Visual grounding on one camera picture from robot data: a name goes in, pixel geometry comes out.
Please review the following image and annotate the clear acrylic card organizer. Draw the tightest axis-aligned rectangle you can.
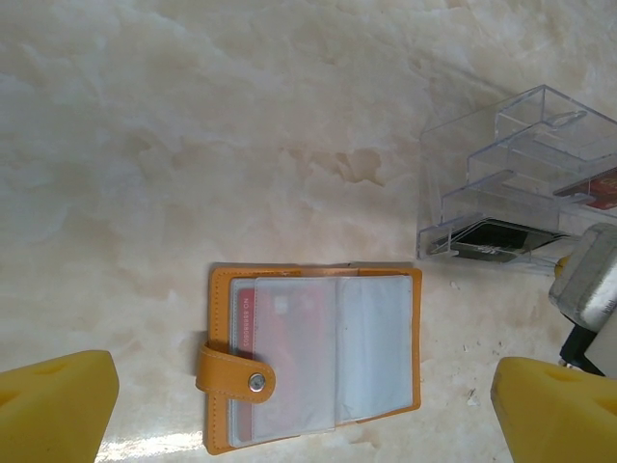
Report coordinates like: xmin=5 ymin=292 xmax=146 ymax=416
xmin=415 ymin=84 xmax=617 ymax=277

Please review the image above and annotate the red numbered card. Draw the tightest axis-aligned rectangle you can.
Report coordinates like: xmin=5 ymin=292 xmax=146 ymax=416
xmin=235 ymin=287 xmax=338 ymax=443

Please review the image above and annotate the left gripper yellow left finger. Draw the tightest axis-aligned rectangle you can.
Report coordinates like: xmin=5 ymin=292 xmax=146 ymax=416
xmin=0 ymin=349 xmax=121 ymax=463

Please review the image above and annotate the black credit card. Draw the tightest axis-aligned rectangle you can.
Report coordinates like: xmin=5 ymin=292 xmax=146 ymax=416
xmin=427 ymin=217 xmax=573 ymax=265

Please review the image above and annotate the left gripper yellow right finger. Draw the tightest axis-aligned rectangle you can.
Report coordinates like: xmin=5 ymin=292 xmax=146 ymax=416
xmin=490 ymin=355 xmax=617 ymax=463

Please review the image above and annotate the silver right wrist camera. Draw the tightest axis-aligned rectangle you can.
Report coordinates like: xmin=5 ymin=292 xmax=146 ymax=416
xmin=548 ymin=222 xmax=617 ymax=339

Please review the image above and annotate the red credit card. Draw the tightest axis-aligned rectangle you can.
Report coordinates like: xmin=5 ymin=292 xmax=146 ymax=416
xmin=552 ymin=174 xmax=617 ymax=212

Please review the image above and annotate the orange leather card holder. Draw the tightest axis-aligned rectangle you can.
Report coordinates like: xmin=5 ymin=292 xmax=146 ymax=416
xmin=195 ymin=263 xmax=424 ymax=457

